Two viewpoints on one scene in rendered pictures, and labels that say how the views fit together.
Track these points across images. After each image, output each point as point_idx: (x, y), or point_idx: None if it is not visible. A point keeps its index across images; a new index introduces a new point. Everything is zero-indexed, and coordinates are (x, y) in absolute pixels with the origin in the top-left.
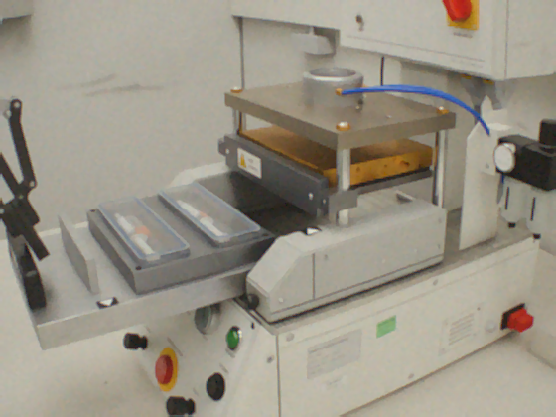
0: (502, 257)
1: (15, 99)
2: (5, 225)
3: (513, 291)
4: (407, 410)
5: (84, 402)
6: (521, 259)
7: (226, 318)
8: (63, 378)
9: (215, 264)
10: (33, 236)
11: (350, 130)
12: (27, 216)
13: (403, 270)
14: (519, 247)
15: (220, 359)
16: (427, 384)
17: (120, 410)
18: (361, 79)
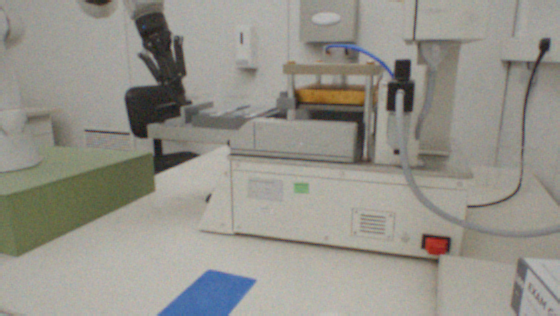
0: (415, 182)
1: (176, 35)
2: (168, 91)
3: (435, 220)
4: (307, 254)
5: (200, 197)
6: (442, 194)
7: None
8: (206, 189)
9: (229, 124)
10: (177, 98)
11: (291, 63)
12: (177, 89)
13: (317, 156)
14: (438, 182)
15: None
16: (339, 253)
17: (206, 203)
18: (348, 48)
